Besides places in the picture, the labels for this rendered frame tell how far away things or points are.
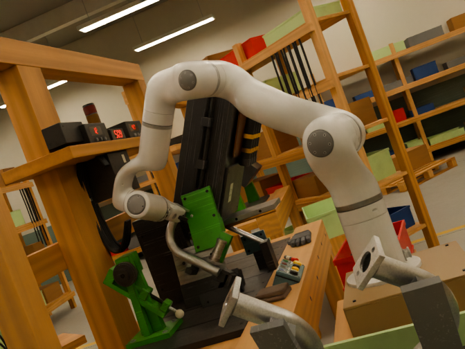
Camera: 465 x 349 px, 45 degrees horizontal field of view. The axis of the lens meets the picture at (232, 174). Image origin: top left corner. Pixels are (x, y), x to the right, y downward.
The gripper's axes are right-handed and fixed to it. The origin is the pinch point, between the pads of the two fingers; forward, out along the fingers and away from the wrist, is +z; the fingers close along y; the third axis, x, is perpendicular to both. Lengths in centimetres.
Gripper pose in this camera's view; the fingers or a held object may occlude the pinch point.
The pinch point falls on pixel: (177, 212)
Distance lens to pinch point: 196.9
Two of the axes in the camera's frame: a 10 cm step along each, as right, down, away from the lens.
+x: -4.7, 8.8, 0.1
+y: -8.3, -4.4, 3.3
